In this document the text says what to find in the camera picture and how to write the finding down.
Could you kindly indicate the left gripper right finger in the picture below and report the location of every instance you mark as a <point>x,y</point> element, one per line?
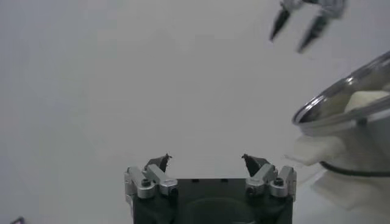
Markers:
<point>262,178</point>

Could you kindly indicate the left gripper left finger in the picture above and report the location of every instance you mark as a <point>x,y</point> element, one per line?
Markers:
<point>153,178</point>

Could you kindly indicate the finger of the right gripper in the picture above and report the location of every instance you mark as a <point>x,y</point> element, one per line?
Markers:
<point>280,21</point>
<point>315,29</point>

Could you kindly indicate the white steamed baozi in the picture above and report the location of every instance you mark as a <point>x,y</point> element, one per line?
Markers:
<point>364,100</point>

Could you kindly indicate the stainless perforated steamer basket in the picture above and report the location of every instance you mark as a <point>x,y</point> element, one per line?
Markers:
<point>323,124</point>

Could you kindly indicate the white electric cooker pot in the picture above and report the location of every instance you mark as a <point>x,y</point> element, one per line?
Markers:
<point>317,149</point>

